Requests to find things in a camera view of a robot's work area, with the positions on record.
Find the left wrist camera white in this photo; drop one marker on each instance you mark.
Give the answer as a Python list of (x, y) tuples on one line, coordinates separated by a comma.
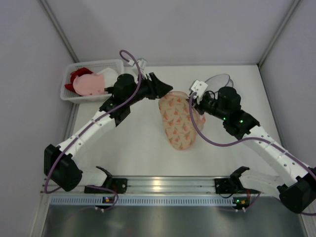
[(142, 65)]

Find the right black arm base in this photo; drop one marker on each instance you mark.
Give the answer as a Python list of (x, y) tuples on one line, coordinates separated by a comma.
[(228, 186)]

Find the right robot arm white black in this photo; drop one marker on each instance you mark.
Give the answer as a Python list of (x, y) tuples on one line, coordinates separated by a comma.
[(294, 184)]

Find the white slotted cable duct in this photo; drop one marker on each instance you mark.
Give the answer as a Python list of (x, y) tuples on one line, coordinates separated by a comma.
[(143, 201)]

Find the white plastic basket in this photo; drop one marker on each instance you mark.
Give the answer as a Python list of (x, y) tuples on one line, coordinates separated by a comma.
[(67, 92)]

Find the pink floral mesh laundry bag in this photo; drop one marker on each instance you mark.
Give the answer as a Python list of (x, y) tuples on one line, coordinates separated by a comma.
[(176, 120)]

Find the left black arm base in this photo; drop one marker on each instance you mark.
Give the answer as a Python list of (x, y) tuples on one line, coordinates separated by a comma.
[(118, 185)]

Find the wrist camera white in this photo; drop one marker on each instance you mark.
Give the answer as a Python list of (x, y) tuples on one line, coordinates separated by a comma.
[(198, 88), (142, 65)]

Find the aluminium mounting rail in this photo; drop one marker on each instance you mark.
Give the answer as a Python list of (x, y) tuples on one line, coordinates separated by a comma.
[(170, 185)]

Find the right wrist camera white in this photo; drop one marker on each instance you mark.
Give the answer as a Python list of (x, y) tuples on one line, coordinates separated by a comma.
[(198, 88)]

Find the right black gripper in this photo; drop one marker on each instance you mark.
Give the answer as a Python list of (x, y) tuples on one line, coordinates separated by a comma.
[(200, 103)]

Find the white bra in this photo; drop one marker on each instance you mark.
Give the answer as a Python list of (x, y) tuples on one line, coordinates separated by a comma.
[(110, 76)]

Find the pink bra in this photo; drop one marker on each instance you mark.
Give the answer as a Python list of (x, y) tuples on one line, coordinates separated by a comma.
[(89, 85)]

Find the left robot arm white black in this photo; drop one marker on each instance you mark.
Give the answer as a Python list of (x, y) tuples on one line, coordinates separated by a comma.
[(61, 162)]

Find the white blue-rimmed mesh laundry bag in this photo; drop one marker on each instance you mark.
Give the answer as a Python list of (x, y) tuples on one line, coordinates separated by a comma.
[(218, 81)]

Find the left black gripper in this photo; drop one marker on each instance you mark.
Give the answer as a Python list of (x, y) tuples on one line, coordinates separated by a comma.
[(153, 86)]

